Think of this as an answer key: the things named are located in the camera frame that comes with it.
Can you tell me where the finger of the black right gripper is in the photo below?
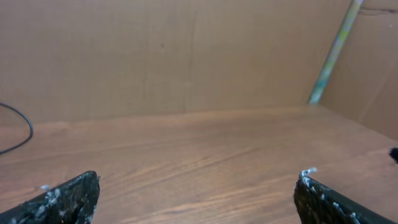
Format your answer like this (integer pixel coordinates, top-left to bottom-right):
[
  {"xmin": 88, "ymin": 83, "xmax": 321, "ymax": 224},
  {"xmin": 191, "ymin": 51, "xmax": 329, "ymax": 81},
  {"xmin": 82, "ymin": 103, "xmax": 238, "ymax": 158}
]
[{"xmin": 389, "ymin": 147, "xmax": 398, "ymax": 164}]

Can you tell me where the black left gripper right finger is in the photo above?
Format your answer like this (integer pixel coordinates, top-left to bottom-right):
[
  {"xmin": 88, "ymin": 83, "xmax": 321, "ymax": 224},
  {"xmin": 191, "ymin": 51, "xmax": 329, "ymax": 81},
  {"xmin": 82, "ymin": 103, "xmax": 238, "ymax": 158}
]
[{"xmin": 293, "ymin": 167, "xmax": 395, "ymax": 224}]

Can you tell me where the black audio cable thin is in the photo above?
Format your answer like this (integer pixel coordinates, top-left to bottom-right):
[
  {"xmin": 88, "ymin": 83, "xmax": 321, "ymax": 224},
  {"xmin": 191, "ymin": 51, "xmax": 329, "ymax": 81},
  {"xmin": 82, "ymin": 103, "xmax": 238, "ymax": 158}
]
[{"xmin": 0, "ymin": 102, "xmax": 34, "ymax": 156}]

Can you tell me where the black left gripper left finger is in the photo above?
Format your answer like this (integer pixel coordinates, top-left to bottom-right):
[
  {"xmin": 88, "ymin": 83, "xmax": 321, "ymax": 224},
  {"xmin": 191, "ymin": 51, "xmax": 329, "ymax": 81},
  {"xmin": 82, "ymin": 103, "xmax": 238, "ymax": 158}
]
[{"xmin": 1, "ymin": 170, "xmax": 100, "ymax": 224}]

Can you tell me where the cardboard wall panel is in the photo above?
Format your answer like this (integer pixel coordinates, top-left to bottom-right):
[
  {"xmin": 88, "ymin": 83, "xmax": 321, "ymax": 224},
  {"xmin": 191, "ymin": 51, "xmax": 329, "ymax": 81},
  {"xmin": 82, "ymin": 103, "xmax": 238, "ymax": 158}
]
[{"xmin": 0, "ymin": 0, "xmax": 398, "ymax": 141}]

